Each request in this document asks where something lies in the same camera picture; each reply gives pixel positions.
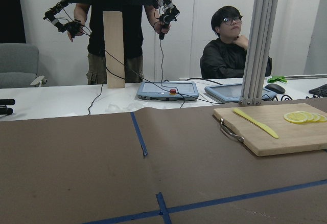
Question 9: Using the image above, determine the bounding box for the black computer mouse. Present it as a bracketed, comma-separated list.
[265, 83, 286, 94]

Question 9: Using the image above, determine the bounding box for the green plastic clamp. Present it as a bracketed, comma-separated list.
[267, 76, 288, 83]

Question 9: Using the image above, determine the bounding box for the teach pendant with red button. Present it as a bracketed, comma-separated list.
[136, 81, 199, 101]

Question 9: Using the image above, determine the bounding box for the teleoperation controller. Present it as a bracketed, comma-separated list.
[43, 0, 82, 38]
[156, 0, 180, 40]

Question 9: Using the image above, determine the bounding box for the wooden plank upright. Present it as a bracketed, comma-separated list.
[103, 11, 125, 88]

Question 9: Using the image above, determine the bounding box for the yellow plastic knife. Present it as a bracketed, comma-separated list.
[233, 108, 279, 139]

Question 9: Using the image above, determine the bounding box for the bamboo cutting board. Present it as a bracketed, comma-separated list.
[214, 103, 326, 156]

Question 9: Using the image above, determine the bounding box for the grey armchair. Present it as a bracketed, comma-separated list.
[1, 43, 47, 88]

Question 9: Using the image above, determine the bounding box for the left teleoperation controller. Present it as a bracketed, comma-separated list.
[43, 0, 82, 38]

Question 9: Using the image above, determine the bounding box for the standing operator in black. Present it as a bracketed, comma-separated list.
[69, 0, 169, 87]

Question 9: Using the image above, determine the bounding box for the right teleoperation controller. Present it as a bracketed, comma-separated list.
[156, 0, 180, 40]

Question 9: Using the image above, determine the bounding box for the lemon slice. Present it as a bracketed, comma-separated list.
[302, 111, 314, 122]
[311, 113, 320, 122]
[318, 114, 327, 122]
[284, 111, 308, 124]

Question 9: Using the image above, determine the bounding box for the seated person with glasses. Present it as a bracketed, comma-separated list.
[200, 6, 249, 79]

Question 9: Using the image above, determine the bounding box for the black keyboard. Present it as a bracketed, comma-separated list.
[309, 84, 327, 97]

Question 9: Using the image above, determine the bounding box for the aluminium frame post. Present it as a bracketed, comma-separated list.
[239, 0, 278, 106]

